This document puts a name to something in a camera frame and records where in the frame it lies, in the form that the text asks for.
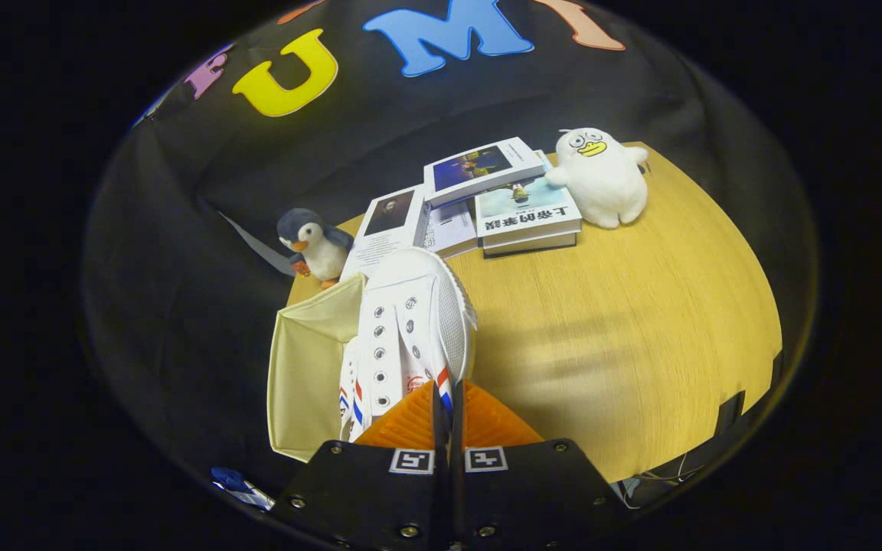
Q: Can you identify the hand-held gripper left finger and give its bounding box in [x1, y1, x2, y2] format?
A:
[271, 380, 449, 551]

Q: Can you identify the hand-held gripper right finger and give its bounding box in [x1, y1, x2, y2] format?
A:
[452, 380, 631, 551]

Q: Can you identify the white shoe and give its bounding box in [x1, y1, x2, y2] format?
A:
[337, 335, 367, 445]
[349, 246, 479, 446]

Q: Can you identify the beige fabric storage box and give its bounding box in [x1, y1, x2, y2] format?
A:
[266, 273, 370, 465]

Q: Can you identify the small blue object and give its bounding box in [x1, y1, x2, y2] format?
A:
[210, 466, 275, 511]

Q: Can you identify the thin white booklet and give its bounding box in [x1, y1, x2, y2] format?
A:
[421, 201, 481, 260]

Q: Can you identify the penguin plush toy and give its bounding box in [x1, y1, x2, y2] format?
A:
[276, 207, 355, 291]

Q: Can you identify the white book with portrait cover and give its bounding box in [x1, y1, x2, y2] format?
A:
[339, 185, 431, 283]

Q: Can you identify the thick book with pale cover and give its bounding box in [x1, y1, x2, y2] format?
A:
[475, 174, 584, 258]

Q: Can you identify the book with blue picture cover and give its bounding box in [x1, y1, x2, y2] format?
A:
[423, 136, 547, 210]

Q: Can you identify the white duck plush toy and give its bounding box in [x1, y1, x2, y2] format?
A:
[544, 127, 651, 230]

